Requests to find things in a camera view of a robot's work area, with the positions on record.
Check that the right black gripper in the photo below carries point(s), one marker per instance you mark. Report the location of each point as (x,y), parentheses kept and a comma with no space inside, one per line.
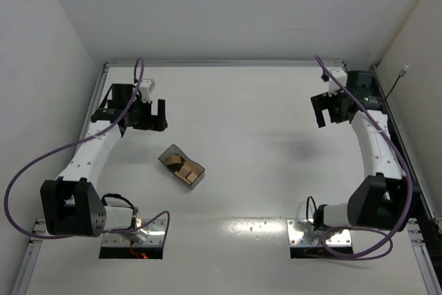
(324,103)

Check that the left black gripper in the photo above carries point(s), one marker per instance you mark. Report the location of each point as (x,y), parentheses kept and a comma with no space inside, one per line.
(147,121)

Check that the dark transparent plastic bin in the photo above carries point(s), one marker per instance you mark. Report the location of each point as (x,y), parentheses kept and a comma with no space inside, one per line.
(197,168)

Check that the light long wood block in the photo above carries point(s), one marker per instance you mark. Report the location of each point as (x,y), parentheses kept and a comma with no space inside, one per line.
(186,174)

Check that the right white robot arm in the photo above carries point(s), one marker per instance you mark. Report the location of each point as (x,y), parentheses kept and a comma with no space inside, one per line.
(379,200)

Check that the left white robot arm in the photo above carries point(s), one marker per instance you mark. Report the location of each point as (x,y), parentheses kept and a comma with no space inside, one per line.
(71,204)

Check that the medium brown wood block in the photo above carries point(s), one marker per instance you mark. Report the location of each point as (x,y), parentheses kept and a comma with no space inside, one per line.
(174,161)

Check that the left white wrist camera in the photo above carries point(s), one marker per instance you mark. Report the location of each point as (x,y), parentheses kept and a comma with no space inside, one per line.
(145,90)

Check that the black wall cable white plug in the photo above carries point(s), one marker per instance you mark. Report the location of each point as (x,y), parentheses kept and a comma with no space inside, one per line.
(401,74)

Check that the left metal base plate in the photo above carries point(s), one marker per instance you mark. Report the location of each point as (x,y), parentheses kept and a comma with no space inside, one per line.
(150,236)

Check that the metal base plate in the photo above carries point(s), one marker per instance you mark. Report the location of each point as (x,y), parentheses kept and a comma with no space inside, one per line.
(301,235)
(150,236)

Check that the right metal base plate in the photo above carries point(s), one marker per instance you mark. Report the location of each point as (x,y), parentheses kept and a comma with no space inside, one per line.
(301,235)

